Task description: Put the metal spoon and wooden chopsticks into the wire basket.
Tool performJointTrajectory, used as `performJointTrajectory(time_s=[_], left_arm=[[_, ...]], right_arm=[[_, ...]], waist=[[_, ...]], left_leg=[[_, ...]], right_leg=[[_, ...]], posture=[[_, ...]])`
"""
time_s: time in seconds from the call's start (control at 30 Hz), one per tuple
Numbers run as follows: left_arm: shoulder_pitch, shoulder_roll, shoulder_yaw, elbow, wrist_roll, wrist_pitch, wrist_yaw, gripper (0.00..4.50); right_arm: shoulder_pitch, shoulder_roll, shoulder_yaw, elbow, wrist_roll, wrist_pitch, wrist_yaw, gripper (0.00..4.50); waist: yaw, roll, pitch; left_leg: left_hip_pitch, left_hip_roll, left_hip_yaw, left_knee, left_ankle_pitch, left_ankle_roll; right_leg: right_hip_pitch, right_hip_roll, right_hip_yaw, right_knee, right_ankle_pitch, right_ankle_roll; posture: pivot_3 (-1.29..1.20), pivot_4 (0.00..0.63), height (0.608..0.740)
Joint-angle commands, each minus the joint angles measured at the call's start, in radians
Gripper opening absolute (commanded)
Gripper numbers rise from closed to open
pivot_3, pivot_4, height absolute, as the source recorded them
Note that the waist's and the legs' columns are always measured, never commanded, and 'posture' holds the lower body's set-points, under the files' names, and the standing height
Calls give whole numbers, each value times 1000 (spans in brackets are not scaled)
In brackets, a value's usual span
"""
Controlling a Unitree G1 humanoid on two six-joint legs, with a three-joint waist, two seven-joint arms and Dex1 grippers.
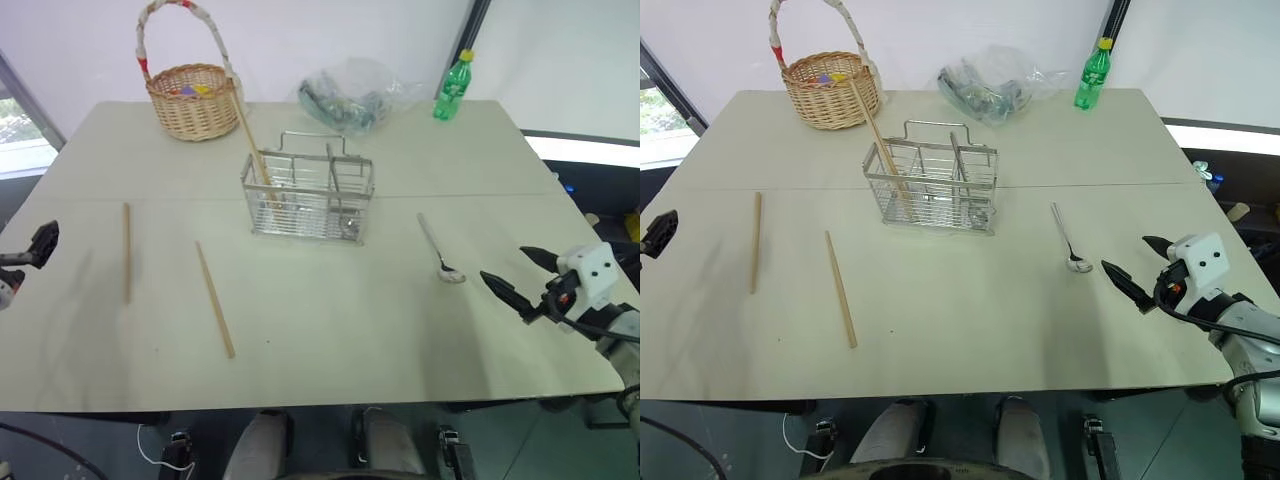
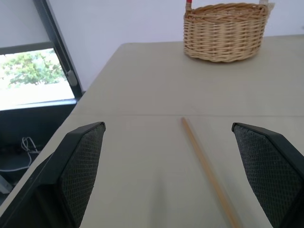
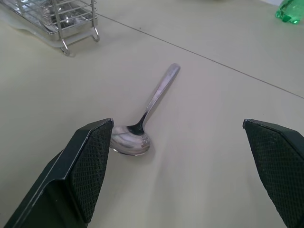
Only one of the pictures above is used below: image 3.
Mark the stainless steel spoon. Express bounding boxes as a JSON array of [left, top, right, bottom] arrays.
[[110, 63, 181, 156]]

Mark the green plastic bottle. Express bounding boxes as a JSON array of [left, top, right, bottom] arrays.
[[275, 0, 303, 25]]

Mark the chrome wire cutlery rack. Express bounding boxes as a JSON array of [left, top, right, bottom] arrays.
[[0, 0, 101, 57]]

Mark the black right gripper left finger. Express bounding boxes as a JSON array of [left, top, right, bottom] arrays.
[[0, 118, 115, 228]]

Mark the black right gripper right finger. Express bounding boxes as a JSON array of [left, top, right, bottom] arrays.
[[242, 118, 304, 228]]

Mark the white plastic drip tray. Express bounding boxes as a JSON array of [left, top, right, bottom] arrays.
[[0, 9, 98, 54]]

